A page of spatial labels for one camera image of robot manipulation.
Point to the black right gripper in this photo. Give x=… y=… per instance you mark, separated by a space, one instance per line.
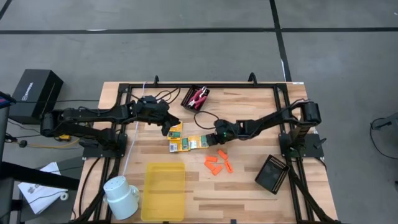
x=227 y=130

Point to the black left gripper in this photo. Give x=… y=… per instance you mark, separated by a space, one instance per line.
x=152 y=109

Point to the orange eraser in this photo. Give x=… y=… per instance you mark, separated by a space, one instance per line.
x=222 y=154
x=228 y=166
x=209 y=165
x=217 y=170
x=211 y=158

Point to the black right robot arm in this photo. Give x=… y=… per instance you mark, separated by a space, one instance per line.
x=273 y=119

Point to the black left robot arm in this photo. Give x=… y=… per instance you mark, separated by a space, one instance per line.
x=93 y=112

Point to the black mesh basket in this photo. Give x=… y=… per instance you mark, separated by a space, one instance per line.
x=272 y=175
x=186 y=105

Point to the yellow translucent plastic bin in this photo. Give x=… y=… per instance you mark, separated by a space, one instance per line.
x=163 y=193

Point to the white cylindrical device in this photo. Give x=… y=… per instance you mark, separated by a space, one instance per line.
x=121 y=197

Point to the yellow plug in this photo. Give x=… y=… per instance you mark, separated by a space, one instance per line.
x=64 y=137

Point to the white tape roll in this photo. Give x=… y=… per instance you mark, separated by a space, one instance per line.
x=64 y=193

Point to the black cardboard box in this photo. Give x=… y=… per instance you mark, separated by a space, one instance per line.
x=34 y=93

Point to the black metal beam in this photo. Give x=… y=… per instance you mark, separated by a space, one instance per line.
x=37 y=177

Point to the black round plug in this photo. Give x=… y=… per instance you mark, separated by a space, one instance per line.
x=22 y=143

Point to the white paper sheet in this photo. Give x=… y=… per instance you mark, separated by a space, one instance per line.
x=37 y=196

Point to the dark grey floor stand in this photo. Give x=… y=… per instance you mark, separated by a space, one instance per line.
x=388 y=123

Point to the black metal table frame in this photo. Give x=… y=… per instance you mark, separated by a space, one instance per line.
x=224 y=85

